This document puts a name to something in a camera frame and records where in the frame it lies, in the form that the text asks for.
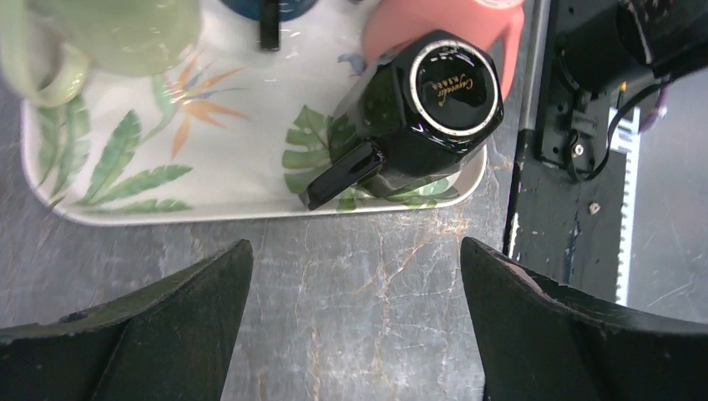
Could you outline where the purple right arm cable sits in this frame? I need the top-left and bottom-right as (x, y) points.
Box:
(639, 85), (670, 134)

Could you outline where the dark blue mug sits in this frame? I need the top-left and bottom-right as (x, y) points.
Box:
(222, 0), (318, 52)

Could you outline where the floral white tray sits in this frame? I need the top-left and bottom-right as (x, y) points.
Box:
(20, 0), (489, 227)

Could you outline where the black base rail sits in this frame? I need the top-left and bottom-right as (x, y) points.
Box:
(503, 1), (640, 305)

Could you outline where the black octagonal mug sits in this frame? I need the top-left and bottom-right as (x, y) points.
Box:
(300, 30), (503, 210)

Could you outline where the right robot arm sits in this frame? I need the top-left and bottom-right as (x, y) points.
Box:
(556, 1), (707, 93)

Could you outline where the light green mug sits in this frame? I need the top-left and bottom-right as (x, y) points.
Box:
(1, 1), (202, 107)

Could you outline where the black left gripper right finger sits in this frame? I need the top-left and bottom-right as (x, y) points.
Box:
(460, 237), (707, 400)

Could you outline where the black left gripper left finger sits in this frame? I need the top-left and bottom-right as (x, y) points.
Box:
(1, 240), (254, 400)

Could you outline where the pink mug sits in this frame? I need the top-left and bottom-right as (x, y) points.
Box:
(362, 0), (524, 99)

